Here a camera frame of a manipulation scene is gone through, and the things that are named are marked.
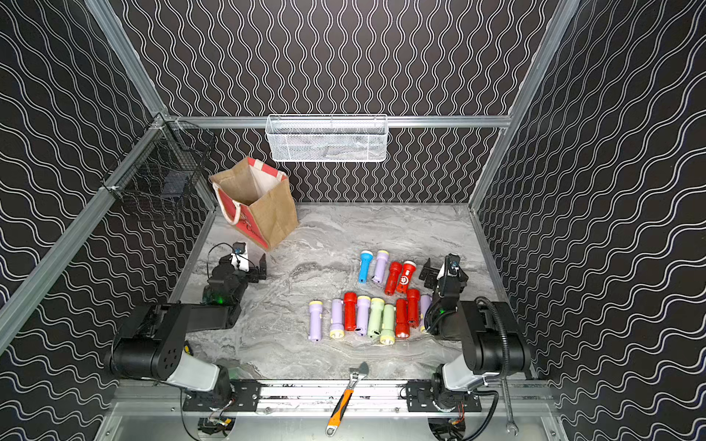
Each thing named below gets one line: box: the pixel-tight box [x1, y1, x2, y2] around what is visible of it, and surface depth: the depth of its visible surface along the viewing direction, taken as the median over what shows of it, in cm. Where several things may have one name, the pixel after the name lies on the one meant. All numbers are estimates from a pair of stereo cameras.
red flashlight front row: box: [343, 292, 358, 332], surface depth 90 cm
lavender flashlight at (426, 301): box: [419, 294, 433, 332], surface depth 92 cm
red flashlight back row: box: [384, 260, 403, 296], surface depth 97 cm
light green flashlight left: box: [367, 297, 386, 338], surface depth 88 cm
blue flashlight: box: [358, 249, 375, 284], surface depth 100 cm
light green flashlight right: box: [380, 303, 396, 345], surface depth 87 cm
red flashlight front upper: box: [407, 288, 422, 328], surface depth 90 cm
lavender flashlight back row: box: [371, 249, 390, 284], surface depth 100 cm
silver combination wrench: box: [501, 376, 520, 437], surface depth 72 cm
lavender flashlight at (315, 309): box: [307, 300, 324, 343], surface depth 87 cm
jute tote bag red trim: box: [209, 157, 300, 251], surface depth 105 cm
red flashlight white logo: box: [396, 260, 417, 295], surface depth 97 cm
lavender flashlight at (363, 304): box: [355, 294, 371, 338], surface depth 89 cm
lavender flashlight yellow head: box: [329, 298, 345, 340], surface depth 87 cm
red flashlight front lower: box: [395, 298, 410, 339], surface depth 87 cm
